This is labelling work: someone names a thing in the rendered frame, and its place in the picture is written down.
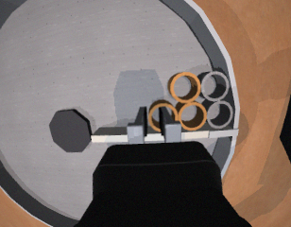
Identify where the dark grey metal sleeve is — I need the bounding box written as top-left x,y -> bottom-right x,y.
201,99 -> 233,129
197,71 -> 229,101

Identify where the bronze bushing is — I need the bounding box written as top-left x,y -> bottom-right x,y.
175,101 -> 207,131
167,72 -> 201,103
148,99 -> 179,132

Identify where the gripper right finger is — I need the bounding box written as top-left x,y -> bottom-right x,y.
159,106 -> 181,143

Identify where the grey round turntable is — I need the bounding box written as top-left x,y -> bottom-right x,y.
0,0 -> 240,227

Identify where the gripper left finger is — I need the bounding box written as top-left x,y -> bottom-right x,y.
127,107 -> 147,144

